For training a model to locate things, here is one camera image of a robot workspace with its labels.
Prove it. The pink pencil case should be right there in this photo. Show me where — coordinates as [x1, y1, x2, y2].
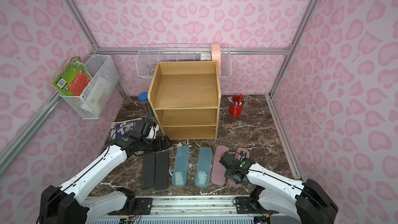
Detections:
[210, 145, 229, 186]
[228, 147, 250, 188]

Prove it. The black pencil case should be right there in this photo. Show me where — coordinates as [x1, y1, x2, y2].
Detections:
[141, 152, 156, 189]
[154, 150, 169, 190]

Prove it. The teal pencil case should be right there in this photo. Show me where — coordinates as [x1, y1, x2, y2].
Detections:
[195, 147, 212, 188]
[172, 146, 190, 186]

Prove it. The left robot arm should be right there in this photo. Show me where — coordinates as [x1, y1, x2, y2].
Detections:
[36, 120, 170, 224]

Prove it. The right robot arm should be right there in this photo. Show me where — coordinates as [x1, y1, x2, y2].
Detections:
[219, 151, 339, 224]

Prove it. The blue-lid pencil tube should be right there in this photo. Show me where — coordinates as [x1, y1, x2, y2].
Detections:
[138, 92, 155, 119]

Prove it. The wooden three-tier shelf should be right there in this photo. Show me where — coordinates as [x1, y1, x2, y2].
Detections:
[148, 72, 221, 140]

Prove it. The blue comic book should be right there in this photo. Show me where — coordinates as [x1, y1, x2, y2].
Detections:
[110, 118, 143, 140]

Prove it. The white paper in basket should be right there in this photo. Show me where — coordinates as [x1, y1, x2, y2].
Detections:
[84, 77, 112, 115]

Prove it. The red pen cup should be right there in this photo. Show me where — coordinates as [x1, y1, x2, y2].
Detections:
[228, 94, 245, 117]

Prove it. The white mesh side basket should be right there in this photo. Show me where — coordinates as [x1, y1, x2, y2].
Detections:
[61, 55, 120, 119]

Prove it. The green red book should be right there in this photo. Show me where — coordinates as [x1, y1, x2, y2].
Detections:
[52, 57, 92, 96]

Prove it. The pink tape roll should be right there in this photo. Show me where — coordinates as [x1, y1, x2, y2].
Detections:
[211, 43, 221, 77]

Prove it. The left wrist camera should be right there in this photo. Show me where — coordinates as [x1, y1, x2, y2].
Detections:
[146, 123, 160, 140]

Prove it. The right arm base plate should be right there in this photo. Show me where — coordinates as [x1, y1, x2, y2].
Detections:
[233, 197, 274, 214]

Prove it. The aluminium front rail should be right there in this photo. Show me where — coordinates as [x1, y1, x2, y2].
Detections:
[91, 196, 300, 224]

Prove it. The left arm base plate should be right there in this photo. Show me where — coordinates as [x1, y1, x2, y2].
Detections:
[108, 198, 153, 216]

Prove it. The white wire wall basket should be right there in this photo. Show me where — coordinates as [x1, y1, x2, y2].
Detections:
[136, 44, 232, 79]

